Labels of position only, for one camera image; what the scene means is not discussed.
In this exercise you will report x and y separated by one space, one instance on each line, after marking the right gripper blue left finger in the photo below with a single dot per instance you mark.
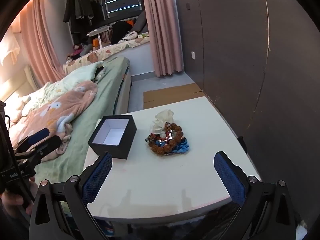
81 190

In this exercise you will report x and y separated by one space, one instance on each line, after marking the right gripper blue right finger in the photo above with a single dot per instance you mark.
243 190

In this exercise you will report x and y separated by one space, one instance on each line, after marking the black jewelry box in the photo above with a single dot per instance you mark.
114 134

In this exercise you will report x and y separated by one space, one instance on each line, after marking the person's left hand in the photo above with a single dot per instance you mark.
12 202

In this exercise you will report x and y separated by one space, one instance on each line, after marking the light green quilt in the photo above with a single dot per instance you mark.
51 91

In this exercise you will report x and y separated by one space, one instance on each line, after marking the pink duck pattern blanket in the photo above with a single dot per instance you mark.
56 116

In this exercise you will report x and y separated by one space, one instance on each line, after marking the white bedside table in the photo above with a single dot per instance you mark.
146 188

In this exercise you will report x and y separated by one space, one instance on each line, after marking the green bed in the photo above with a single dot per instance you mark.
112 98

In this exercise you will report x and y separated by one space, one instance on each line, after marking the cardboard sheet on floor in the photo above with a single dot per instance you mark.
165 96

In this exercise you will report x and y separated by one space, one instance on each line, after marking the pink curtain left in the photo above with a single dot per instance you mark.
37 42

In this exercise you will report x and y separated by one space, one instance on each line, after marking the pink curtain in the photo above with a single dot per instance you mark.
164 36
37 42

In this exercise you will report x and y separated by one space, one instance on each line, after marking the patterned window seat cushion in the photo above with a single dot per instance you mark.
104 53

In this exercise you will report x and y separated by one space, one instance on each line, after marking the white small folding table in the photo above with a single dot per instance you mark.
98 32

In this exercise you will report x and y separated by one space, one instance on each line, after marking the hanging dark clothes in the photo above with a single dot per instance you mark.
83 16

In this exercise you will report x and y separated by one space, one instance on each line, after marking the black bag on seat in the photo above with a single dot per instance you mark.
119 31

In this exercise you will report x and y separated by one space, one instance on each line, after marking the dark grey pillow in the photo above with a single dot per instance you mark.
141 24

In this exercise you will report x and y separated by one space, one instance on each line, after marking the pink curtain right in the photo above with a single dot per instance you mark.
164 36

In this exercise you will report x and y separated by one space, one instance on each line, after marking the dark wood wall panel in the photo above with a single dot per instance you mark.
258 61

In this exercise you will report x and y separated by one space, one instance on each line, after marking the dark wall switch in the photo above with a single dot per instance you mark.
188 6

